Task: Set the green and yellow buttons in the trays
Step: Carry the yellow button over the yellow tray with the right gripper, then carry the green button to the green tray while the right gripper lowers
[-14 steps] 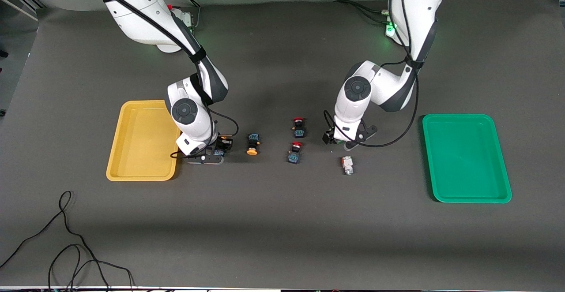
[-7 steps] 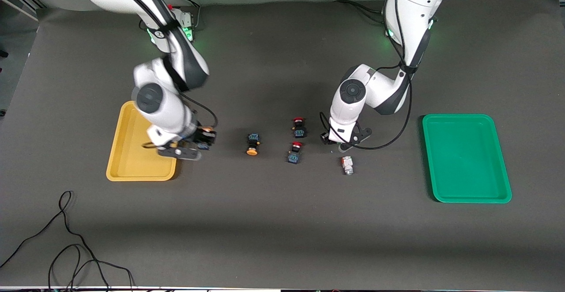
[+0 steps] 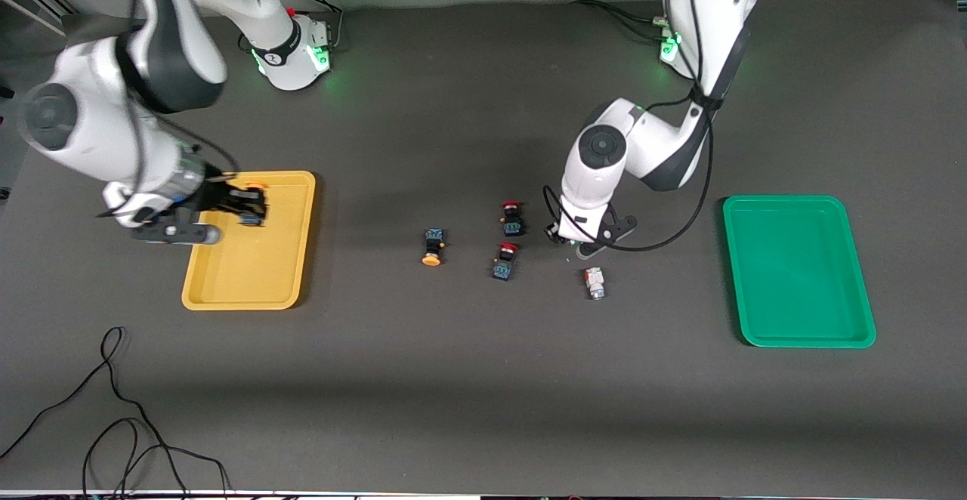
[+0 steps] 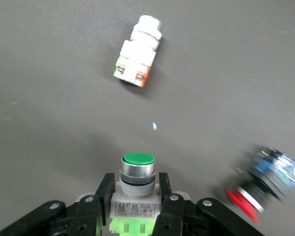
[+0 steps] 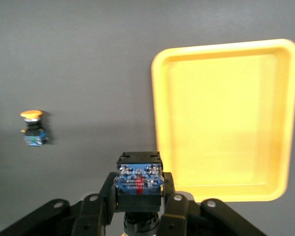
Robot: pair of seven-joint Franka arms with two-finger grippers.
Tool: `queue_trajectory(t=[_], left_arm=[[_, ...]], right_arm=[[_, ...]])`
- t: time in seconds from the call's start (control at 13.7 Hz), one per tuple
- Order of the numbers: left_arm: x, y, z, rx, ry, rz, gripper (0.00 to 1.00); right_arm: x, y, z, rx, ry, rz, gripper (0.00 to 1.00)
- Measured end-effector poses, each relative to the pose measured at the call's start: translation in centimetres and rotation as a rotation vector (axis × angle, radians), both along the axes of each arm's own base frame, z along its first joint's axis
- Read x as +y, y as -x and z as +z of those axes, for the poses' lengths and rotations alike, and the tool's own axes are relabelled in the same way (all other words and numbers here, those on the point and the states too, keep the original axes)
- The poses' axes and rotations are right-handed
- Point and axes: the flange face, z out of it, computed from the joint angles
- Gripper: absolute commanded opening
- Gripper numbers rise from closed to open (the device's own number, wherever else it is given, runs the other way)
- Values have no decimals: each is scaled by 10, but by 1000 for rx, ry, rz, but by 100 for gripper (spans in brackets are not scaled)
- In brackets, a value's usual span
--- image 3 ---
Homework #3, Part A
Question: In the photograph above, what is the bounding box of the red push button blue block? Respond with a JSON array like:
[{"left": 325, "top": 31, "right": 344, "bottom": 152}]
[
  {"left": 499, "top": 199, "right": 526, "bottom": 238},
  {"left": 491, "top": 242, "right": 521, "bottom": 282}
]

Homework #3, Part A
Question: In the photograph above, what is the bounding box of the dark grey table mat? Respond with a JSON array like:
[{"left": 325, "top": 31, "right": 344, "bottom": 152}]
[{"left": 0, "top": 0, "right": 967, "bottom": 495}]

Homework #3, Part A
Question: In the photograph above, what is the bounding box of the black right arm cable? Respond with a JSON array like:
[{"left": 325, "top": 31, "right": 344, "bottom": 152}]
[{"left": 121, "top": 0, "right": 241, "bottom": 184}]

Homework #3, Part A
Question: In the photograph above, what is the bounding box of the yellow push button green block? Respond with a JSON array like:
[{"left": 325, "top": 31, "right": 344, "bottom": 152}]
[{"left": 421, "top": 228, "right": 446, "bottom": 267}]

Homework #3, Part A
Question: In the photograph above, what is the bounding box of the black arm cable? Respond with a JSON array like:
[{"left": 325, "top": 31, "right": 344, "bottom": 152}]
[
  {"left": 121, "top": 0, "right": 241, "bottom": 184},
  {"left": 542, "top": 0, "right": 749, "bottom": 253}
]

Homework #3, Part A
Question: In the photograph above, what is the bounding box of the yellow push button red block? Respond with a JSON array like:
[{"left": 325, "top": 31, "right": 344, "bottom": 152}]
[{"left": 240, "top": 180, "right": 267, "bottom": 227}]

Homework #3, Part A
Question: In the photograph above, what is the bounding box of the green plastic tray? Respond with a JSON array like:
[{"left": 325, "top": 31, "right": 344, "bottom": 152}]
[{"left": 722, "top": 195, "right": 878, "bottom": 349}]

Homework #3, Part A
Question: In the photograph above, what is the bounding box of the yellow plastic tray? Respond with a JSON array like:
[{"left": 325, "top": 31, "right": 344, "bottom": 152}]
[{"left": 181, "top": 170, "right": 317, "bottom": 311}]

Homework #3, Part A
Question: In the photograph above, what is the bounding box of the black left base cable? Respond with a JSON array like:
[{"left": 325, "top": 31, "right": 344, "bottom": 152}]
[{"left": 570, "top": 0, "right": 673, "bottom": 42}]

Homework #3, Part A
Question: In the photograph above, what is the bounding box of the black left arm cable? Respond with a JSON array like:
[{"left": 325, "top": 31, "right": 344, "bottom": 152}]
[{"left": 542, "top": 0, "right": 749, "bottom": 253}]

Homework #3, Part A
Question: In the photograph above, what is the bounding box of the thin black loose cable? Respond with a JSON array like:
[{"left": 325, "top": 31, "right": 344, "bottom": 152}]
[{"left": 0, "top": 326, "right": 231, "bottom": 497}]

